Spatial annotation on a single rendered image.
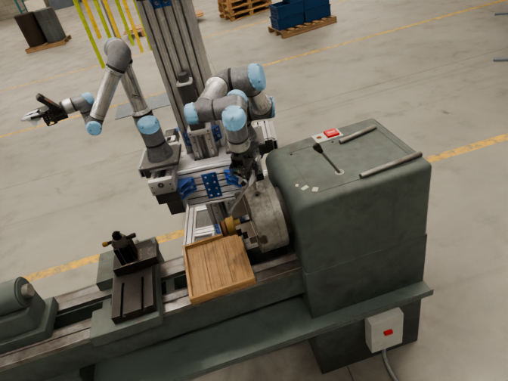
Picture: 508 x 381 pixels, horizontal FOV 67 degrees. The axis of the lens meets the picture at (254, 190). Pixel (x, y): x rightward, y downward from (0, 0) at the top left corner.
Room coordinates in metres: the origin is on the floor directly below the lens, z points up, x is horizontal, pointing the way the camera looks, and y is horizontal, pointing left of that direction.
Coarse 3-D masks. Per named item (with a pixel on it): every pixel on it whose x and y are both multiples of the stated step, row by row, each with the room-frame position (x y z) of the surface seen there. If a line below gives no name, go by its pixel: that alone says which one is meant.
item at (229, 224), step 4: (224, 220) 1.36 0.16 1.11; (228, 220) 1.34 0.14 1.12; (232, 220) 1.33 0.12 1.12; (236, 220) 1.34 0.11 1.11; (220, 224) 1.33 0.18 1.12; (224, 224) 1.33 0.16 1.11; (228, 224) 1.32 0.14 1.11; (232, 224) 1.32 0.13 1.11; (236, 224) 1.32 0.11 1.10; (240, 224) 1.32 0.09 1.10; (224, 228) 1.31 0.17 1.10; (228, 228) 1.31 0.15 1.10; (232, 228) 1.31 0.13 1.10; (224, 232) 1.30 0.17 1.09; (228, 232) 1.30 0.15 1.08; (232, 232) 1.30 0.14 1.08; (236, 232) 1.30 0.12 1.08; (224, 236) 1.31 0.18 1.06
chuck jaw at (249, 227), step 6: (246, 222) 1.32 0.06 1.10; (252, 222) 1.31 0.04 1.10; (240, 228) 1.29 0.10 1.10; (246, 228) 1.28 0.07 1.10; (252, 228) 1.27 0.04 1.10; (240, 234) 1.29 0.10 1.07; (246, 234) 1.26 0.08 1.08; (252, 234) 1.23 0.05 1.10; (252, 240) 1.22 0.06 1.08; (258, 240) 1.22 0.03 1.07; (264, 240) 1.21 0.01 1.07
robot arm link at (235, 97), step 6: (234, 90) 1.30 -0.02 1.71; (228, 96) 1.29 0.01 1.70; (234, 96) 1.27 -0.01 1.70; (240, 96) 1.27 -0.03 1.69; (216, 102) 1.26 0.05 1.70; (222, 102) 1.26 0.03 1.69; (228, 102) 1.25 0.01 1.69; (234, 102) 1.24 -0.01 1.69; (240, 102) 1.24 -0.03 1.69; (246, 102) 1.27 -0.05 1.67; (216, 108) 1.25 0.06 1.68; (222, 108) 1.24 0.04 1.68; (246, 108) 1.24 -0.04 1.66; (216, 114) 1.24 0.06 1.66; (246, 114) 1.22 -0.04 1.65
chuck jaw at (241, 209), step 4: (240, 192) 1.41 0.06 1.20; (236, 196) 1.40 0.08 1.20; (244, 196) 1.40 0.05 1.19; (240, 200) 1.39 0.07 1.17; (244, 200) 1.39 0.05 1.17; (240, 204) 1.38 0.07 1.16; (244, 204) 1.38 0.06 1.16; (236, 208) 1.37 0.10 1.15; (240, 208) 1.37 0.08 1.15; (244, 208) 1.37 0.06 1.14; (232, 212) 1.36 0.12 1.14; (236, 212) 1.36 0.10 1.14; (240, 212) 1.36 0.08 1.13; (244, 212) 1.36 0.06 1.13; (248, 212) 1.36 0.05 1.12; (232, 216) 1.35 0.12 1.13; (236, 216) 1.35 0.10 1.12
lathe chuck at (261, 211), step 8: (248, 192) 1.35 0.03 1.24; (264, 192) 1.33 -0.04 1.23; (248, 200) 1.30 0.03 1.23; (256, 200) 1.29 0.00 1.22; (264, 200) 1.29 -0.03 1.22; (248, 208) 1.36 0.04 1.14; (256, 208) 1.26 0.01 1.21; (264, 208) 1.26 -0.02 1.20; (272, 208) 1.26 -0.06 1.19; (256, 216) 1.24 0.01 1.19; (264, 216) 1.24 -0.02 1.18; (272, 216) 1.23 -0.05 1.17; (256, 224) 1.22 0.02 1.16; (264, 224) 1.22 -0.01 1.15; (272, 224) 1.22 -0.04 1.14; (264, 232) 1.21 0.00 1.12; (272, 232) 1.21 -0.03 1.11; (272, 240) 1.20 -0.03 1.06; (280, 240) 1.21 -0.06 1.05; (264, 248) 1.21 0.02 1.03; (272, 248) 1.22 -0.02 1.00
